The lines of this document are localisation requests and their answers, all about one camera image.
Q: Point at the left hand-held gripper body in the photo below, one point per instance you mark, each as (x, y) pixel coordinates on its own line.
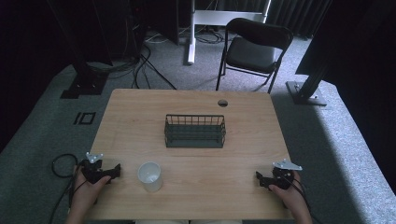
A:
(92, 172)

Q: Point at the white cup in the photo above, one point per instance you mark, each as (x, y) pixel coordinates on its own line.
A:
(150, 176)

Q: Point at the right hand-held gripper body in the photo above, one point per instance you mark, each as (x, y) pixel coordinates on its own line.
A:
(282, 177)

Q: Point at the person's right hand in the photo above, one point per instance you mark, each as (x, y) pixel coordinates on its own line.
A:
(290, 196)

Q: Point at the white desk frame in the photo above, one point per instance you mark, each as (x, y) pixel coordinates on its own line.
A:
(218, 17)

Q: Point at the black folding chair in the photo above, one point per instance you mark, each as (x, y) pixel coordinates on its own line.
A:
(252, 53)

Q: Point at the person's left hand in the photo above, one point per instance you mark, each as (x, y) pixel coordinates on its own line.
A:
(87, 192)

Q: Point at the black metal stand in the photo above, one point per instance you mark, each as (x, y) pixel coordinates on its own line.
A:
(84, 81)
(308, 90)

